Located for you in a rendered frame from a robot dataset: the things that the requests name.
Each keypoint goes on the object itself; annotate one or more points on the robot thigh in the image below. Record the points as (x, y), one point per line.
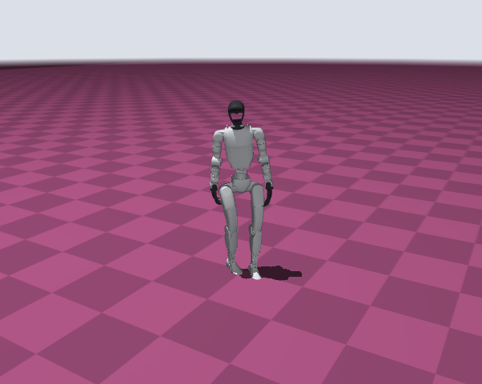
(257, 208)
(229, 208)

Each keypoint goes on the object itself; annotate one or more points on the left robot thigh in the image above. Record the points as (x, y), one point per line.
(257, 208)

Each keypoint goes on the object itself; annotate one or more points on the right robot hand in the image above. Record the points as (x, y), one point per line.
(213, 191)

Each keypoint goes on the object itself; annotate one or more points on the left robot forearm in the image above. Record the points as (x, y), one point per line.
(267, 172)

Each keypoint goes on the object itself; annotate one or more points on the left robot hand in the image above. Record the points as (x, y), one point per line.
(269, 193)

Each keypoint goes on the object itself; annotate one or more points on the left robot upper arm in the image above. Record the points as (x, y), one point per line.
(261, 144)

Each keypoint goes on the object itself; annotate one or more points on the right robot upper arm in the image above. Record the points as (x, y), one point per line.
(216, 147)

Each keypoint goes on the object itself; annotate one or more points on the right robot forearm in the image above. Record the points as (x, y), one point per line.
(214, 175)

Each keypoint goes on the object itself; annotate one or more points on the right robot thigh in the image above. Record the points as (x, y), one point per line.
(229, 208)

